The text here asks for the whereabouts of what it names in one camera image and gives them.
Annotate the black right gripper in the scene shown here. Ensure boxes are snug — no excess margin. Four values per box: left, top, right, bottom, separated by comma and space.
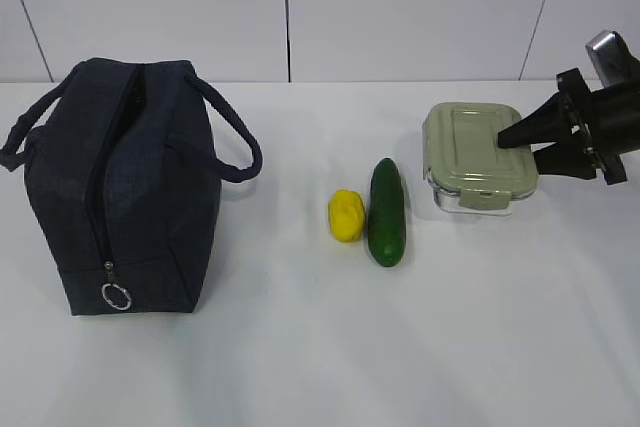
497, 68, 627, 185

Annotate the glass container with green lid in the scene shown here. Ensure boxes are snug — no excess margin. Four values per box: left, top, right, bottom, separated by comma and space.
422, 102, 538, 216

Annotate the green cucumber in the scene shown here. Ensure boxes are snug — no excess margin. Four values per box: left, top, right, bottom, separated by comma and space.
367, 158, 406, 268

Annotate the yellow lemon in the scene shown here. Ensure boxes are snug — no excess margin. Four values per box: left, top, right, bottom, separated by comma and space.
328, 189, 366, 242

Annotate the dark navy fabric lunch bag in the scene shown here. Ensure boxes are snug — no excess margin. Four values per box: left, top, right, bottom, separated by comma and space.
1, 58, 263, 316

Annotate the silver zipper pull ring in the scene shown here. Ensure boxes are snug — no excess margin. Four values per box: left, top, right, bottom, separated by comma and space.
101, 260, 134, 312

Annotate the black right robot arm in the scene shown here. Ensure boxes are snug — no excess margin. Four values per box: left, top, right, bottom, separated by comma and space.
497, 54, 639, 185

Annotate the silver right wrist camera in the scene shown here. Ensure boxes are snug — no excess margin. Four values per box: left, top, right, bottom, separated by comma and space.
585, 30, 639, 88

